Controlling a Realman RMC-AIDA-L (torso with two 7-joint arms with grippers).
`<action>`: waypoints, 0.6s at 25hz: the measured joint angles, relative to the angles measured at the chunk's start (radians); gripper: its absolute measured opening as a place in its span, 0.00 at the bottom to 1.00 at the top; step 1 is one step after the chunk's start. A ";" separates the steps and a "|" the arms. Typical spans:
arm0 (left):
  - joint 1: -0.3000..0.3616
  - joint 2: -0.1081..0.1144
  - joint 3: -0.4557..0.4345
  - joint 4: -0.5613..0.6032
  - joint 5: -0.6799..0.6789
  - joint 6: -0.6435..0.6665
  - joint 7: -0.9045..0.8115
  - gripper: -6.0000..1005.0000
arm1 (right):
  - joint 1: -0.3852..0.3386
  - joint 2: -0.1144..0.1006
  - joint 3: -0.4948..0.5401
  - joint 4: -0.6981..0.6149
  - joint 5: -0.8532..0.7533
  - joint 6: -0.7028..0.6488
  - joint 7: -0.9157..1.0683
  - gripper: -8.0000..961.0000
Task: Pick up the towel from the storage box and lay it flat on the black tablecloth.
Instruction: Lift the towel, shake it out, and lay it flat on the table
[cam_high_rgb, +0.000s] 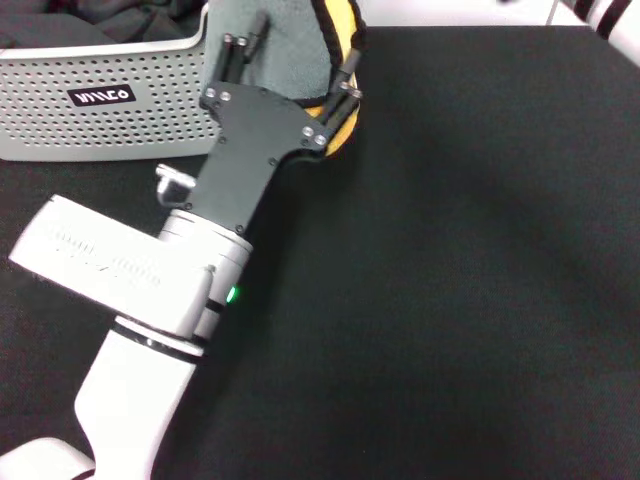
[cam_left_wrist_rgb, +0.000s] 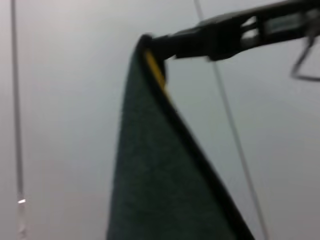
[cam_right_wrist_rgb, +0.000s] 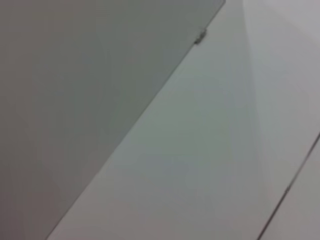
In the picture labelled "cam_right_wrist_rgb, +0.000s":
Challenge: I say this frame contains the grey flat panel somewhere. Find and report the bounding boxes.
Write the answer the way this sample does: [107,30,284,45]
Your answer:
[0,0,227,240]

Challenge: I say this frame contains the small metal clip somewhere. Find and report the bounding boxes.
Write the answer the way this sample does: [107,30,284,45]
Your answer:
[194,28,208,46]

